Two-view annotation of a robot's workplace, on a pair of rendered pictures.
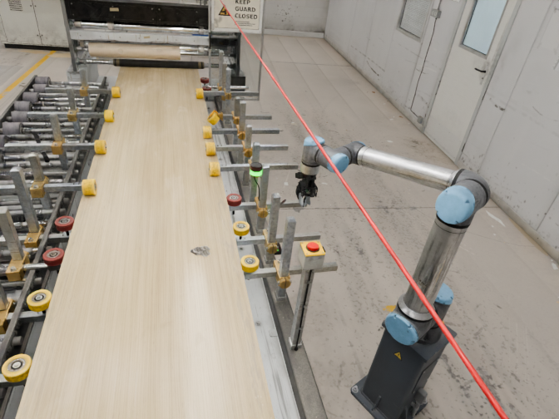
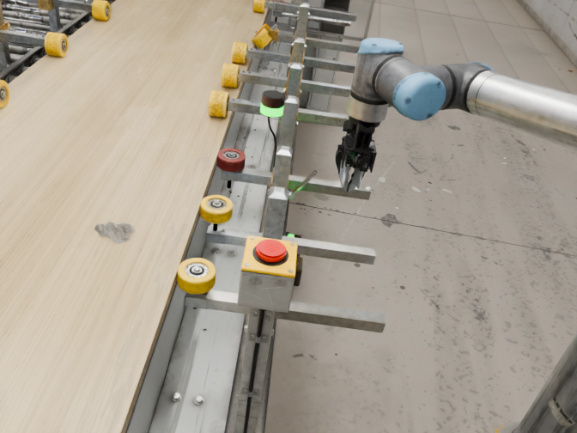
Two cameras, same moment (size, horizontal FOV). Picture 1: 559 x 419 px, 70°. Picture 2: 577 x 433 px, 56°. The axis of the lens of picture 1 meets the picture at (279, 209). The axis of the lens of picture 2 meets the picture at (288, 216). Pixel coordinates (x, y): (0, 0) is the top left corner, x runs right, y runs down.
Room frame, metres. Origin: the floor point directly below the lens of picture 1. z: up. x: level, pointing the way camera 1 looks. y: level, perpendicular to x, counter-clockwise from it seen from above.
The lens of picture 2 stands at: (0.51, -0.29, 1.68)
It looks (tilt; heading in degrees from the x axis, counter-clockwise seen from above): 35 degrees down; 15
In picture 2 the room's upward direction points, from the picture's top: 9 degrees clockwise
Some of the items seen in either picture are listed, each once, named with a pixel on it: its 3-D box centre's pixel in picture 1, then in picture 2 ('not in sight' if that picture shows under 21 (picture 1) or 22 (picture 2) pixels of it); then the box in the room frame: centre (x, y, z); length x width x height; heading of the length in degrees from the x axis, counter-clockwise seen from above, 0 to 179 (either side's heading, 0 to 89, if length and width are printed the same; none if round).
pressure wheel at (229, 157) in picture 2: (234, 205); (230, 170); (1.77, 0.25, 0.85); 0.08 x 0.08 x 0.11
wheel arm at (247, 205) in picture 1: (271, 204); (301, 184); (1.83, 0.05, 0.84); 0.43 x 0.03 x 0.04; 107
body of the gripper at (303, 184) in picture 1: (308, 183); (360, 141); (1.64, -0.12, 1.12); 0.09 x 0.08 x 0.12; 18
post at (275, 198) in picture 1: (271, 235); (272, 234); (1.53, 0.02, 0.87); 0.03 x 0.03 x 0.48; 17
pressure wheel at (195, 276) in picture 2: (249, 269); (196, 288); (1.29, 0.10, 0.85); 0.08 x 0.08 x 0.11
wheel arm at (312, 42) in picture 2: (247, 116); (319, 43); (2.79, 0.32, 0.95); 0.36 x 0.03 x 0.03; 107
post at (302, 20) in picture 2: (241, 135); (295, 66); (2.49, 0.31, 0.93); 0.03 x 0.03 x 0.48; 17
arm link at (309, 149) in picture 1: (313, 150); (377, 70); (1.65, -0.12, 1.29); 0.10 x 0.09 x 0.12; 46
